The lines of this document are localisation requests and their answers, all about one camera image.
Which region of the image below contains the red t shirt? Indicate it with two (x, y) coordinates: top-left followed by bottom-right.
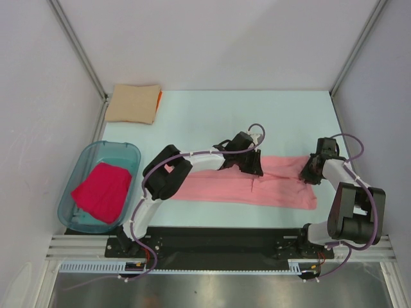
(71, 162), (132, 224)

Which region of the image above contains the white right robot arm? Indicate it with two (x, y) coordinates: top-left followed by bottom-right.
(296, 153), (386, 257)

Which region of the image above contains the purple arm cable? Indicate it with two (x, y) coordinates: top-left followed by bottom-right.
(60, 123), (266, 289)
(301, 133), (377, 283)

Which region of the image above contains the white cable duct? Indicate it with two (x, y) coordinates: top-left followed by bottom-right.
(58, 260), (319, 275)

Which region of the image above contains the teal plastic bin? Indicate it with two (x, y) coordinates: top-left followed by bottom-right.
(57, 141), (141, 234)

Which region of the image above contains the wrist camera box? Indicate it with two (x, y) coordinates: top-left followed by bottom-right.
(315, 137), (340, 157)
(249, 133), (263, 146)

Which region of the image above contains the beige folded t shirt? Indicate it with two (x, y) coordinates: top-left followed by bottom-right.
(105, 84), (161, 124)

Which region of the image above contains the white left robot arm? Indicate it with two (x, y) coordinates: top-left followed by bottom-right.
(116, 131), (265, 257)

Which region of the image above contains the pink t shirt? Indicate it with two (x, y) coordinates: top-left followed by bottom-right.
(171, 156), (317, 210)

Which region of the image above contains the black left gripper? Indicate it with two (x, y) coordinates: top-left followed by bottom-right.
(235, 148), (263, 176)

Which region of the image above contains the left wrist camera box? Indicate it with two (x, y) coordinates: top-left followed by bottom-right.
(249, 133), (263, 146)

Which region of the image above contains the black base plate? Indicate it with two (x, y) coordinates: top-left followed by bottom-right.
(64, 226), (376, 271)

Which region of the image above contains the left aluminium corner post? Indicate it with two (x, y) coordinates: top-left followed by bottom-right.
(46, 0), (108, 102)

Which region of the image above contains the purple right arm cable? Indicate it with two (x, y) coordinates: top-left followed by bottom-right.
(301, 133), (377, 283)

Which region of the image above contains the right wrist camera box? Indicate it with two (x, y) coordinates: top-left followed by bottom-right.
(315, 137), (340, 157)

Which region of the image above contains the aluminium corner post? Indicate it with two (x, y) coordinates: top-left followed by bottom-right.
(329, 0), (390, 99)
(46, 0), (108, 102)

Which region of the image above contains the aluminium frame rail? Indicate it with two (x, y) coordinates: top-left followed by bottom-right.
(44, 234), (399, 263)

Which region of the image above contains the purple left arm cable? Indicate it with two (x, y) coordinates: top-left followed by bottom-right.
(60, 123), (266, 289)

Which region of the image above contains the right aluminium corner post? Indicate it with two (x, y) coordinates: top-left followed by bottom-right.
(329, 0), (390, 99)

